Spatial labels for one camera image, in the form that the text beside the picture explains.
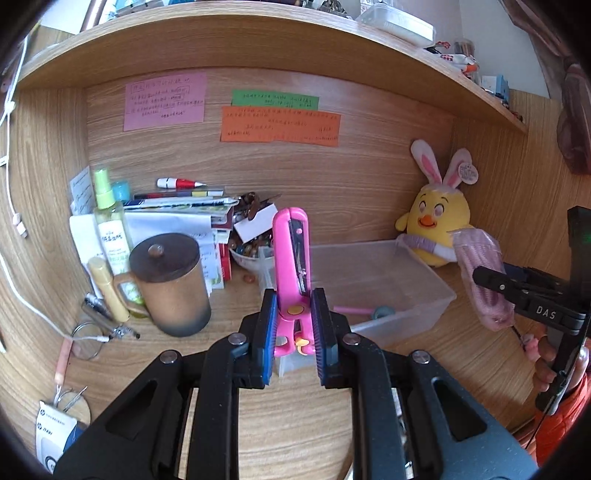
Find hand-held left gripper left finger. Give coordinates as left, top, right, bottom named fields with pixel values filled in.
left=53, top=289, right=278, bottom=480

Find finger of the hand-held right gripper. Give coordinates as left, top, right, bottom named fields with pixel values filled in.
left=472, top=265, right=590, bottom=336
left=502, top=262, right=571, bottom=291

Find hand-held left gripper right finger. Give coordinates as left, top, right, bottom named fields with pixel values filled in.
left=311, top=287, right=542, bottom=480

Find pink jump rope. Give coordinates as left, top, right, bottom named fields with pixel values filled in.
left=451, top=227, right=516, bottom=332

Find clear plastic bin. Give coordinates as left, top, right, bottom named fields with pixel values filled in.
left=257, top=239, right=458, bottom=378

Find pink scissors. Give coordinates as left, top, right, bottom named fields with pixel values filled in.
left=271, top=208, right=315, bottom=359

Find person's right forearm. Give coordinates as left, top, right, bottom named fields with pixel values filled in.
left=517, top=374, right=591, bottom=468

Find person's right hand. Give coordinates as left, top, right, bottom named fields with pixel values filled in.
left=531, top=338, right=589, bottom=403

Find bowl of beads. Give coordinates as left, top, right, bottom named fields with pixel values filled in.
left=228, top=230, right=278, bottom=278

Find brown ceramic mug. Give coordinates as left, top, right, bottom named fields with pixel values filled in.
left=113, top=233, right=212, bottom=337

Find yellow chick plush toy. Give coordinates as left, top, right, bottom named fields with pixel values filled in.
left=394, top=138, right=481, bottom=268

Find dark wooden mug lid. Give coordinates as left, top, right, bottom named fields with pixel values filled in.
left=129, top=233, right=202, bottom=282

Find brown curtain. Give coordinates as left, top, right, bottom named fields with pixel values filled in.
left=501, top=0, right=591, bottom=175

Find white paper sheets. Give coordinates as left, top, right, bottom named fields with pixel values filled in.
left=69, top=211, right=218, bottom=289

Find black pen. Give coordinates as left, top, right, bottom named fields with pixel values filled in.
left=85, top=293, right=117, bottom=320
left=82, top=300, right=140, bottom=340

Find stack of books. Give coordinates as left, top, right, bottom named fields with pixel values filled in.
left=122, top=187, right=242, bottom=291

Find pale yellow marker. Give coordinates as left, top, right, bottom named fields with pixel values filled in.
left=88, top=256, right=131, bottom=323

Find red white pen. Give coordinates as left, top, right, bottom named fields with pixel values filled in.
left=156, top=178, right=206, bottom=190

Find green spray bottle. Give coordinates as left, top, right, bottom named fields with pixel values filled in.
left=92, top=168, right=136, bottom=280

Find orange sticky note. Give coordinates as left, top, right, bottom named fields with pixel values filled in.
left=221, top=106, right=342, bottom=148

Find white blue printed box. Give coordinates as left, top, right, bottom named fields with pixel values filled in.
left=36, top=399, right=86, bottom=476

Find white handwritten note card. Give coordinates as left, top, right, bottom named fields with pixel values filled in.
left=69, top=166, right=94, bottom=217

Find green sticky note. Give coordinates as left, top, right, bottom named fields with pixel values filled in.
left=232, top=89, right=320, bottom=111

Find pink sticky note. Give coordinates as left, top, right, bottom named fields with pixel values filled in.
left=123, top=74, right=208, bottom=132

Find clear lidded container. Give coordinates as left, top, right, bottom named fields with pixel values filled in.
left=355, top=2, right=437, bottom=48

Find wooden shelf board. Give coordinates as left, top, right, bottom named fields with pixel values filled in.
left=18, top=0, right=530, bottom=136

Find metal frame glasses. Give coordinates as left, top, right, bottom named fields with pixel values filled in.
left=52, top=320, right=114, bottom=425

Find white charging cable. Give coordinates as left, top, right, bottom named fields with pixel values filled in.
left=0, top=34, right=29, bottom=239

